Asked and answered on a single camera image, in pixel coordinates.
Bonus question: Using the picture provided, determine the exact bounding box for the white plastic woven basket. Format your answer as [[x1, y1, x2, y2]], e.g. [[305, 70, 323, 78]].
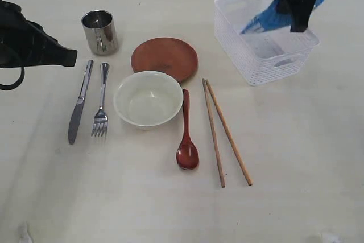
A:
[[214, 0, 320, 86]]

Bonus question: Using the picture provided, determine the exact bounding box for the wooden chopstick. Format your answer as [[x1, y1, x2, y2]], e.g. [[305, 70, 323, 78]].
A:
[[205, 79, 253, 186], [202, 78, 225, 188]]

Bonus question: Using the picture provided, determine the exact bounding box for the white ceramic bowl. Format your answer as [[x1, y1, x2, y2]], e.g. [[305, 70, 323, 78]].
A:
[[113, 71, 183, 130]]

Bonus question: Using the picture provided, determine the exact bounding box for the silver metal fork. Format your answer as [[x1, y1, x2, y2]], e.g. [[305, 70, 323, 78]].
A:
[[91, 63, 109, 137]]

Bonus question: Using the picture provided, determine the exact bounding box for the shiny steel cup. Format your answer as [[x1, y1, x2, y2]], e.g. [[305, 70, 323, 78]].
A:
[[81, 10, 119, 56]]

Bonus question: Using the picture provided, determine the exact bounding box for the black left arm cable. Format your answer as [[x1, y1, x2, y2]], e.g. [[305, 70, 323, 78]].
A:
[[0, 66, 26, 90]]

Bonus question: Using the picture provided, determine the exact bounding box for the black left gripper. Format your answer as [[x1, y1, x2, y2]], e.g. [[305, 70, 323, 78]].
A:
[[1, 1, 77, 68]]

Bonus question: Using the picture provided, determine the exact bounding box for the silver table knife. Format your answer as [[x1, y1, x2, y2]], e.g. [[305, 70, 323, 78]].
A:
[[68, 60, 94, 145]]

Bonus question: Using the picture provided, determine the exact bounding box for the blue snack packet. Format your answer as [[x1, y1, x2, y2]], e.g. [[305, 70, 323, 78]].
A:
[[241, 0, 325, 34]]

